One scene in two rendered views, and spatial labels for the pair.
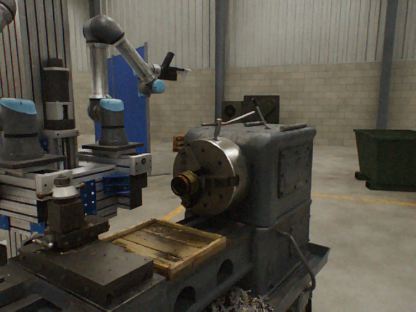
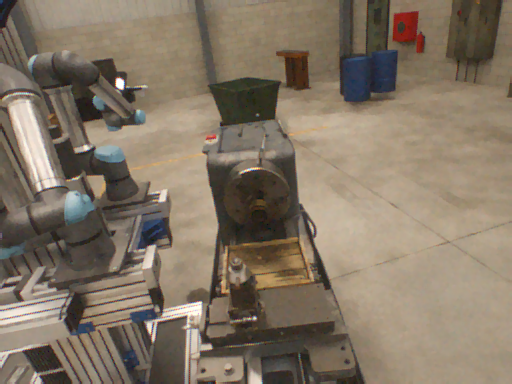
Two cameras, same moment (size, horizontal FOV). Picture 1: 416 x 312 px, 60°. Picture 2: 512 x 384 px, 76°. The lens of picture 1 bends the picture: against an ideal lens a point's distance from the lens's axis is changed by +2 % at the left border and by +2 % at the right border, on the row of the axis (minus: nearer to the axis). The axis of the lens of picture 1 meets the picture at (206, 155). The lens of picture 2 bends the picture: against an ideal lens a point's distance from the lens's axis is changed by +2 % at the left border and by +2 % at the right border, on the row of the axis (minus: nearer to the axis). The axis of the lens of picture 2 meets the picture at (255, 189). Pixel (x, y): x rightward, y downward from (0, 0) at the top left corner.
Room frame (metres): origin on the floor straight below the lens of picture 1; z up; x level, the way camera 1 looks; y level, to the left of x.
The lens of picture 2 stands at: (0.28, 0.79, 1.80)
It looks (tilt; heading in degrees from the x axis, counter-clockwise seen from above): 26 degrees down; 325
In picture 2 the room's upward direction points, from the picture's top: 8 degrees counter-clockwise
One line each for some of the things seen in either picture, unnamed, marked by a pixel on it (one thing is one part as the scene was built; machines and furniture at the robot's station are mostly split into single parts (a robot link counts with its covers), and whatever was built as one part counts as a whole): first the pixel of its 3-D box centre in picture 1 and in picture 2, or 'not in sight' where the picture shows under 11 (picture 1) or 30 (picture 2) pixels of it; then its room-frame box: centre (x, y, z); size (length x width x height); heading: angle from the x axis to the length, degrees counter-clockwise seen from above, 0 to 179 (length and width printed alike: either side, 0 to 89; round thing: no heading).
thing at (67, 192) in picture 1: (63, 190); (237, 271); (0.99, 0.41, 1.13); 0.08 x 0.08 x 0.03
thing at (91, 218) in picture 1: (74, 234); (244, 299); (1.01, 0.39, 0.99); 0.20 x 0.10 x 0.05; 144
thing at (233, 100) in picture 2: (392, 158); (245, 105); (5.68, -3.01, 0.43); 1.34 x 0.94 x 0.85; 171
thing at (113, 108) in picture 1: (111, 111); (110, 161); (1.84, 0.49, 1.33); 0.13 x 0.12 x 0.14; 39
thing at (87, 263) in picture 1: (78, 258); (264, 314); (0.95, 0.36, 0.95); 0.43 x 0.17 x 0.05; 54
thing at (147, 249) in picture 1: (161, 243); (265, 265); (1.19, 0.16, 0.89); 0.36 x 0.30 x 0.04; 54
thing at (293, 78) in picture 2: not in sight; (292, 69); (7.90, -6.49, 0.50); 1.61 x 0.44 x 1.00; 159
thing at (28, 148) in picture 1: (21, 145); (88, 244); (1.40, 0.73, 1.21); 0.15 x 0.15 x 0.10
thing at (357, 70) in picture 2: not in sight; (357, 79); (5.00, -5.67, 0.44); 0.59 x 0.59 x 0.88
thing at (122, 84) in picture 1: (115, 108); not in sight; (8.04, 2.05, 1.18); 4.12 x 0.80 x 2.35; 30
